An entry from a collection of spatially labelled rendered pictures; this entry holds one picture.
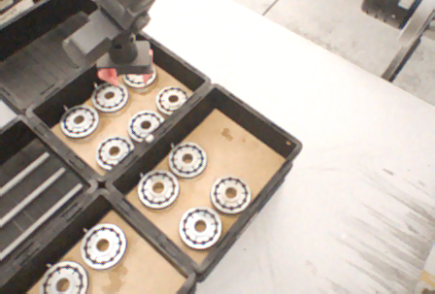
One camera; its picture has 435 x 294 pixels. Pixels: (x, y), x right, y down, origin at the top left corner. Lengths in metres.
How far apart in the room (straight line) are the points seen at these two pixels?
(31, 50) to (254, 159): 0.78
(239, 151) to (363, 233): 0.43
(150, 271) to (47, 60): 0.73
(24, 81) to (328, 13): 2.03
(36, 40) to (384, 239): 1.22
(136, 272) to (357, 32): 2.15
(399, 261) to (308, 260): 0.25
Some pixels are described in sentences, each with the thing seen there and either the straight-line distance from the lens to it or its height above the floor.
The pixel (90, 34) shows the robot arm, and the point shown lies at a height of 1.28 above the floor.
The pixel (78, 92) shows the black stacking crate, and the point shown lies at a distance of 1.09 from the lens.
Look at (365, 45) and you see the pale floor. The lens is 2.57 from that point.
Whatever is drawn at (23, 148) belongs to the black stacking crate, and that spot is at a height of 0.83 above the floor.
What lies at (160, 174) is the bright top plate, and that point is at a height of 0.86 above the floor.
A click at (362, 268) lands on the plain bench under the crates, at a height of 0.70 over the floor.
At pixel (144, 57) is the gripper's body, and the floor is 1.16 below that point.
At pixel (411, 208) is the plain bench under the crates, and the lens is 1.23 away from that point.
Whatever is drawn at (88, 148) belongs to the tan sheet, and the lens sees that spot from 1.04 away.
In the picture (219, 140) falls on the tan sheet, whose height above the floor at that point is 0.83.
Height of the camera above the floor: 1.72
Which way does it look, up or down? 61 degrees down
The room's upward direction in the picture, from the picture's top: 4 degrees clockwise
